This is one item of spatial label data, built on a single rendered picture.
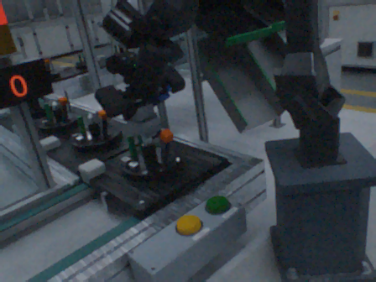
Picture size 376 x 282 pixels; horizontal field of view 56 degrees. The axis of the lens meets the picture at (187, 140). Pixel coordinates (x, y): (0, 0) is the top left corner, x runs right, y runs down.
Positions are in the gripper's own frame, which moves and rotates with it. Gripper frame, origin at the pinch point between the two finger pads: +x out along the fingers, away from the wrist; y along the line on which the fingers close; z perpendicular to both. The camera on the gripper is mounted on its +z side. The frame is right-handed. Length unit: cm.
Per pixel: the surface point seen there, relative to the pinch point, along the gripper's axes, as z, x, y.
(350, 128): -30, 8, -60
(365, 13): 65, 110, -397
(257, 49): 2.8, 0.5, -44.0
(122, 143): 3.4, 21.5, -2.9
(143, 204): -17.9, 3.5, 10.1
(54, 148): 15.6, 31.6, 9.3
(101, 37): 609, 625, -462
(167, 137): -10.4, -2.5, 0.7
